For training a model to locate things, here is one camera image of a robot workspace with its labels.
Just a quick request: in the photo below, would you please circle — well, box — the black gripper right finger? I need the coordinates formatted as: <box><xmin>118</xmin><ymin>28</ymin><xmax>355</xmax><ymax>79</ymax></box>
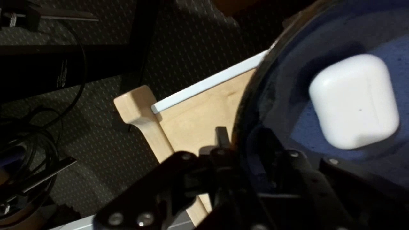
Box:
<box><xmin>260</xmin><ymin>149</ymin><xmax>370</xmax><ymax>230</ymax></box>

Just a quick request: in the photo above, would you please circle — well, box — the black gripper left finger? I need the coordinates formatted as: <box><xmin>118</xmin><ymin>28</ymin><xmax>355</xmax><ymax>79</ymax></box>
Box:
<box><xmin>93</xmin><ymin>149</ymin><xmax>235</xmax><ymax>230</ymax></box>

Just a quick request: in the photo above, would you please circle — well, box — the wooden pull-out nightstand shelf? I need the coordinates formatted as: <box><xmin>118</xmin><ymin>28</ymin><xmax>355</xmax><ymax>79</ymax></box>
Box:
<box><xmin>113</xmin><ymin>48</ymin><xmax>271</xmax><ymax>227</ymax></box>

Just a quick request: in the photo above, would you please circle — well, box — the dark blue bowl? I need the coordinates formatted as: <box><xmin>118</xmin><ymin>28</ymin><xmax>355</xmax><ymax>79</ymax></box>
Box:
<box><xmin>235</xmin><ymin>0</ymin><xmax>409</xmax><ymax>192</ymax></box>

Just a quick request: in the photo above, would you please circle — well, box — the white earbuds case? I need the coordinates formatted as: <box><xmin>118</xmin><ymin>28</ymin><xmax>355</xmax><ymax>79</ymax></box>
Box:
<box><xmin>308</xmin><ymin>54</ymin><xmax>400</xmax><ymax>149</ymax></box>

